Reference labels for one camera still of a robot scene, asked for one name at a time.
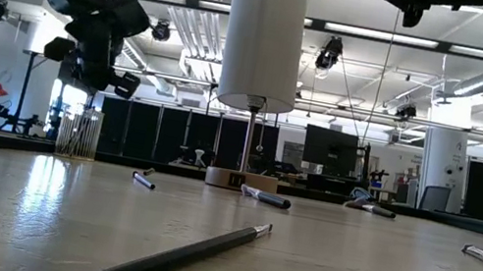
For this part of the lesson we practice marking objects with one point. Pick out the grey office chair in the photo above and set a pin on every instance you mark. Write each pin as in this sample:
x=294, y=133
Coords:
x=434, y=198

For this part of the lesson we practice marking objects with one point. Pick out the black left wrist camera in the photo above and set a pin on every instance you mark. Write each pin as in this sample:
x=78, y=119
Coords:
x=130, y=16

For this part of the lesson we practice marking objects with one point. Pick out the long black pen foreground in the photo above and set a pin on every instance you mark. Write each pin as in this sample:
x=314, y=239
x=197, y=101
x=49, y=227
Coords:
x=180, y=259

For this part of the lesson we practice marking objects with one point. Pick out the white round column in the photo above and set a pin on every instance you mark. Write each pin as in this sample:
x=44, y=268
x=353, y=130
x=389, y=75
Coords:
x=443, y=166

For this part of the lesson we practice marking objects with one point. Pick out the white shade wooden table lamp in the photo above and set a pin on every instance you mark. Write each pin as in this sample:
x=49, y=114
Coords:
x=266, y=35

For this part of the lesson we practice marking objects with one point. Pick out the black computer monitor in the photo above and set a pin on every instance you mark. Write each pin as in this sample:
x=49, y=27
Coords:
x=328, y=151

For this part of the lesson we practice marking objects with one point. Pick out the black metal stand pole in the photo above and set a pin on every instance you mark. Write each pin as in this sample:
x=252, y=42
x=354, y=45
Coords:
x=24, y=92

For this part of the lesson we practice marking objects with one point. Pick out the wide black partition panels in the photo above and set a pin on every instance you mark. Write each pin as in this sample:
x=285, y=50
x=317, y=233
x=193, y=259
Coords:
x=142, y=130

